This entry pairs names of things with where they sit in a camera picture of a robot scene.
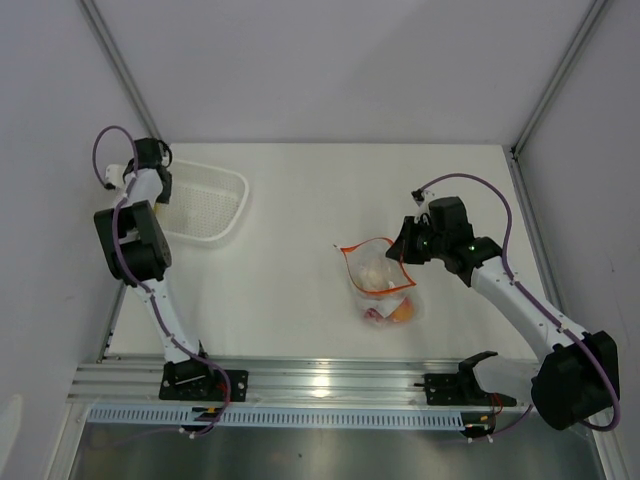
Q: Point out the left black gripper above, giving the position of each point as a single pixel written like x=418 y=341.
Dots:
x=164 y=197

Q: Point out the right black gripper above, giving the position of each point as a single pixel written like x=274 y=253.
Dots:
x=402 y=249

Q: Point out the clear red zip bag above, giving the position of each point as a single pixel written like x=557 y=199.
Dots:
x=385 y=304

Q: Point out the red toy tomato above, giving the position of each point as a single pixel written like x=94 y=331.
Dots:
x=404 y=312

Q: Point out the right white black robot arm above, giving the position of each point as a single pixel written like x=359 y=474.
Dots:
x=577 y=372

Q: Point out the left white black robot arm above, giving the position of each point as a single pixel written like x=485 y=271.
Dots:
x=138 y=254

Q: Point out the white perforated plastic basket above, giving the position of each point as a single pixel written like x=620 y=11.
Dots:
x=206 y=204

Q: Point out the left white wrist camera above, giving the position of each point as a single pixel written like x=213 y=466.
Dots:
x=114 y=177

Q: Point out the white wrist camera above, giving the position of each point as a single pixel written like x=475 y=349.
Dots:
x=114 y=177
x=422 y=198

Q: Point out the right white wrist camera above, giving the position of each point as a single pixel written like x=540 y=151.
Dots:
x=422 y=198

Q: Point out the right aluminium frame post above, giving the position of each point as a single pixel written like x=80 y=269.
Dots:
x=570 y=57

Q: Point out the aluminium frame post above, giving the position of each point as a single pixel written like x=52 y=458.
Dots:
x=117 y=62
x=570 y=57

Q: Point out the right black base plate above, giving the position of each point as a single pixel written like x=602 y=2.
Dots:
x=459 y=390

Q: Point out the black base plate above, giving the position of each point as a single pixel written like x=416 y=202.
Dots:
x=459 y=390
x=204 y=385

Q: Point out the aluminium mounting rail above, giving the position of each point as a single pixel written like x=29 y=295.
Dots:
x=273 y=382

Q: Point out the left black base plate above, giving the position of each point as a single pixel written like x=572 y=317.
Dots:
x=204 y=385

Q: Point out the left aluminium frame post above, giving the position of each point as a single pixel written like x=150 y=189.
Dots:
x=117 y=62

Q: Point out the white slotted cable duct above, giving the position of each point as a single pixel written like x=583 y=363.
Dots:
x=240 y=416

